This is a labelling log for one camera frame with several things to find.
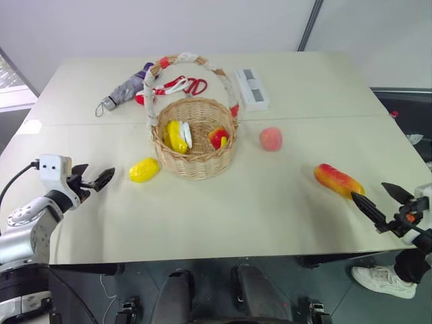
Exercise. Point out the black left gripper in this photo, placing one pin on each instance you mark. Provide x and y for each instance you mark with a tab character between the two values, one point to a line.
80	190

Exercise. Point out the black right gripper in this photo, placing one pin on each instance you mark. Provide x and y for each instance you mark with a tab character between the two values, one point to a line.
400	219

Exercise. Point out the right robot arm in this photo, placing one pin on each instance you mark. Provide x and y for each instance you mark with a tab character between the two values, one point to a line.
426	243

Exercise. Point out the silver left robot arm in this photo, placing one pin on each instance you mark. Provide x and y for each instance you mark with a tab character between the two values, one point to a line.
30	226

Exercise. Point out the white garlic clove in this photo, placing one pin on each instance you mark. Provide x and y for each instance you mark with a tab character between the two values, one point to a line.
186	133

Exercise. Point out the red yellow apple toy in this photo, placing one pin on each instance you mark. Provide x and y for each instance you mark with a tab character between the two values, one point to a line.
217	137

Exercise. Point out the red yellow toy mango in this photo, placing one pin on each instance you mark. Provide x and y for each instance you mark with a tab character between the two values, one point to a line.
337	179

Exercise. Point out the yellow toy lemon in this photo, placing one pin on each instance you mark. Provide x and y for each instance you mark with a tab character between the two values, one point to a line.
144	170

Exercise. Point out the crumpled white paper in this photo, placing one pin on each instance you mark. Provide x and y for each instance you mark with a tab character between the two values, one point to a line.
414	139

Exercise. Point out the black trouser leg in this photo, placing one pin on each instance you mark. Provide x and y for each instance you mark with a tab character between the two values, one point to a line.
410	266

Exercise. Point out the white sneaker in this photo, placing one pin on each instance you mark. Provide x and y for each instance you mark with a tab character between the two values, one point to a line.
381	280

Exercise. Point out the small red cap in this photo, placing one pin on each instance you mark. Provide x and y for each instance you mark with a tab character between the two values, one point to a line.
394	114

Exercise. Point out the small red object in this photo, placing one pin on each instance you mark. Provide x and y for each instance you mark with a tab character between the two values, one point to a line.
139	99

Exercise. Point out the grey folded umbrella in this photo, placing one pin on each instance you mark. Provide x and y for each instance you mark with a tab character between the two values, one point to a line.
126	89

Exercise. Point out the yellow toy banana bunch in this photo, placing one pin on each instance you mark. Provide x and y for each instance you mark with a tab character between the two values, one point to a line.
175	136

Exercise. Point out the pink toy peach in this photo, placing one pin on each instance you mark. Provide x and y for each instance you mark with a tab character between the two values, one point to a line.
270	139

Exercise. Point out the black table clamp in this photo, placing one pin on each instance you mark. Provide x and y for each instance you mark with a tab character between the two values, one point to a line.
128	310
314	310

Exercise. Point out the red scissors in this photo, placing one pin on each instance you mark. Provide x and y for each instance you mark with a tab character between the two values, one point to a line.
197	86

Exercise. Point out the robot torso base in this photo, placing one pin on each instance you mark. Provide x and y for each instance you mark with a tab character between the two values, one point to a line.
23	297

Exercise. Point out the dark rounded shape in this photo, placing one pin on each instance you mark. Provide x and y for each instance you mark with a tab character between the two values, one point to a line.
258	297
173	297

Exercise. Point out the white box with grey panels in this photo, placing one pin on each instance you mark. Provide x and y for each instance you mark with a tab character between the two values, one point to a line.
252	89

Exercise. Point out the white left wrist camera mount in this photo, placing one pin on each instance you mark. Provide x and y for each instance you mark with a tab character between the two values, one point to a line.
50	168

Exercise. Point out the window with grey frame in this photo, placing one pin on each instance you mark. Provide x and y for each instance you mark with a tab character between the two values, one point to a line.
13	84

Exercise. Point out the dark wall strip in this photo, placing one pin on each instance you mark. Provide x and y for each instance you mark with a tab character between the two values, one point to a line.
310	25

